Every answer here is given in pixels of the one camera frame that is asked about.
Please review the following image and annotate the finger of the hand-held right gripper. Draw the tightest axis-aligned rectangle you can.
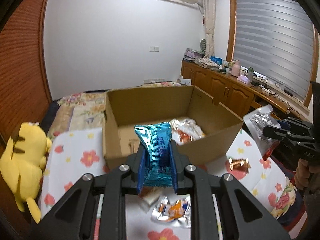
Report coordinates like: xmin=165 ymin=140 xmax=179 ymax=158
xmin=276 ymin=117 xmax=313 ymax=131
xmin=263 ymin=126 xmax=295 ymax=143

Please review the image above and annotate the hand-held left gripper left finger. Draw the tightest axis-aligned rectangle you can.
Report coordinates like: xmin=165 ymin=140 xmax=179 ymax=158
xmin=40 ymin=140 xmax=148 ymax=240

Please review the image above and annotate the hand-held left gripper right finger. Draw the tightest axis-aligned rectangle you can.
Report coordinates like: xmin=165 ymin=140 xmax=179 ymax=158
xmin=169 ymin=140 xmax=292 ymax=240

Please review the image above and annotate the silver packet with red edge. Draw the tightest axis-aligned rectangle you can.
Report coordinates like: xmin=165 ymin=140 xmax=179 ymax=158
xmin=243 ymin=105 xmax=282 ymax=160

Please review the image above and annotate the clear brown wafer packet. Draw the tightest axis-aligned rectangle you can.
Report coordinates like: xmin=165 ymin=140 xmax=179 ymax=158
xmin=139 ymin=186 xmax=162 ymax=207

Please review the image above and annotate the shiny blue snack packet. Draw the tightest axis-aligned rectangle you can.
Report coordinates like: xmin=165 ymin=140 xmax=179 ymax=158
xmin=134 ymin=121 xmax=173 ymax=188

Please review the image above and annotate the brown cardboard box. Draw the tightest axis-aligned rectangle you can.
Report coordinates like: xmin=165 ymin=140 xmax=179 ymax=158
xmin=102 ymin=85 xmax=244 ymax=172

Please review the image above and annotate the clear orange snack packet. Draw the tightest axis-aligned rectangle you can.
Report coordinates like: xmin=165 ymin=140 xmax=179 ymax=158
xmin=169 ymin=117 xmax=207 ymax=145

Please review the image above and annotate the small orange candy wrapper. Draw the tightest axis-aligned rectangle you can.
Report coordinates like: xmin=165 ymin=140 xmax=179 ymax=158
xmin=226 ymin=156 xmax=252 ymax=173

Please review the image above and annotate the person's right hand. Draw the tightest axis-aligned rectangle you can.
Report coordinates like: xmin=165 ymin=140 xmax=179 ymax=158
xmin=294 ymin=159 xmax=312 ymax=191

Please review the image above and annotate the silver orange blue packet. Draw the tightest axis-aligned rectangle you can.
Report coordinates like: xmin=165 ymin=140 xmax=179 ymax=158
xmin=151 ymin=195 xmax=192 ymax=228

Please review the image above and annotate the white fruit printed mat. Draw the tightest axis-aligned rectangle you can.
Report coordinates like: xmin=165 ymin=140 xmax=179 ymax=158
xmin=40 ymin=125 xmax=288 ymax=240

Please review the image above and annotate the pink thermos jug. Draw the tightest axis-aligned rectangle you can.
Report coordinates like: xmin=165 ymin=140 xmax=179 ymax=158
xmin=231 ymin=60 xmax=241 ymax=77

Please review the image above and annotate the long wooden cabinet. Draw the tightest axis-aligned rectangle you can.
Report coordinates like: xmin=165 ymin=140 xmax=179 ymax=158
xmin=180 ymin=59 xmax=310 ymax=125

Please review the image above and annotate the grey striped window blind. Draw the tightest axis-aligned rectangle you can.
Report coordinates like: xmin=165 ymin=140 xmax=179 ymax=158
xmin=232 ymin=0 xmax=315 ymax=103

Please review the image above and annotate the floral quilt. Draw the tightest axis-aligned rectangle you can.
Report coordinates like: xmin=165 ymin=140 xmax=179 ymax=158
xmin=47 ymin=80 xmax=308 ymax=227

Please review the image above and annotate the floral fabric bag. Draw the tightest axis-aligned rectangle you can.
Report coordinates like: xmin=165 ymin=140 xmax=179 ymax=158
xmin=195 ymin=57 xmax=220 ymax=68

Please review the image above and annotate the purple printed bag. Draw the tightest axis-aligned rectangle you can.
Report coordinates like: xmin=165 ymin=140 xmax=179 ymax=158
xmin=184 ymin=48 xmax=204 ymax=61

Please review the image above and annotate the yellow plush toy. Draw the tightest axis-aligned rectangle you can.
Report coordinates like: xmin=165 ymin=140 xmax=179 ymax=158
xmin=0 ymin=122 xmax=53 ymax=224

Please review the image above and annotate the beige floral curtain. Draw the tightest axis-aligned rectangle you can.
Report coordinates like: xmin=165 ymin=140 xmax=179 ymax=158
xmin=200 ymin=0 xmax=217 ymax=58

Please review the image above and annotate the brown slatted wooden wardrobe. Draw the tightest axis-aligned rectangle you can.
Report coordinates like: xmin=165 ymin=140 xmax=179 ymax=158
xmin=0 ymin=0 xmax=54 ymax=140

